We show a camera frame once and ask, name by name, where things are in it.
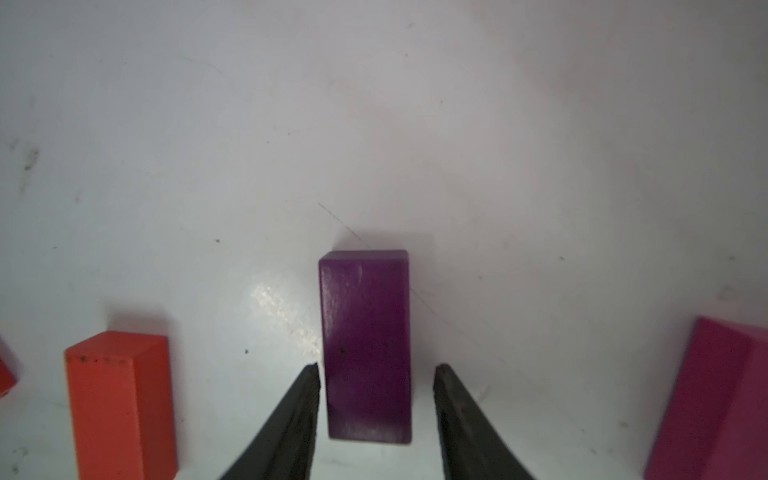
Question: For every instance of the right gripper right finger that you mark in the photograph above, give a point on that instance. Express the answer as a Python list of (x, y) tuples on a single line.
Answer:
[(470, 446)]

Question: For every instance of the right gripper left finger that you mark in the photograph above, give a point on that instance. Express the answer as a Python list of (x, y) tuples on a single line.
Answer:
[(284, 446)]

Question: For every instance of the purple rectangular block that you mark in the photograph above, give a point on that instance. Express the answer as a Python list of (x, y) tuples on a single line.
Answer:
[(365, 312)]

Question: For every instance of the magenta rectangular block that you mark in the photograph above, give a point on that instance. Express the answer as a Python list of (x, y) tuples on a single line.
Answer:
[(715, 423)]

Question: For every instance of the small red cube block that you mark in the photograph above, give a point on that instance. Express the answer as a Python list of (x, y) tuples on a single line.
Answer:
[(7, 379)]

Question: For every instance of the red rectangular block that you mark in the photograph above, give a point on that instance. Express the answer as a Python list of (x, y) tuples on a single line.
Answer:
[(121, 405)]

